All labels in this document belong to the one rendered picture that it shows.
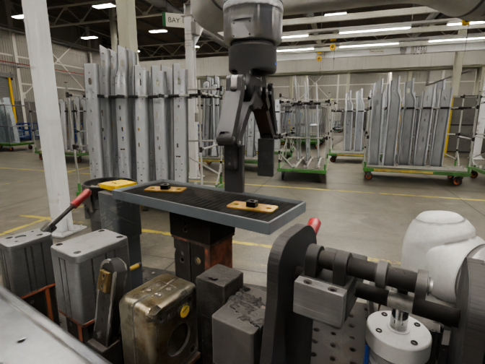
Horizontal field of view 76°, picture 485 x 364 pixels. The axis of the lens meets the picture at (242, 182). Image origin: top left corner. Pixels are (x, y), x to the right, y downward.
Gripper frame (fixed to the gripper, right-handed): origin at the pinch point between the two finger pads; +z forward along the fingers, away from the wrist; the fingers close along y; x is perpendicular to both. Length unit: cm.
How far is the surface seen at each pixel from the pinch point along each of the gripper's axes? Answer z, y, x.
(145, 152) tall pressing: 42, -304, -293
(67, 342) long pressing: 21.1, 22.8, -18.3
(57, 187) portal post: 67, -172, -304
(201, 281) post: 12.1, 14.3, -1.4
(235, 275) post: 11.8, 11.7, 2.5
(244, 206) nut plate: 5.2, 0.6, -1.1
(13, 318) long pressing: 21.5, 22.3, -31.6
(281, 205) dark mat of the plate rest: 5.5, -3.4, 4.2
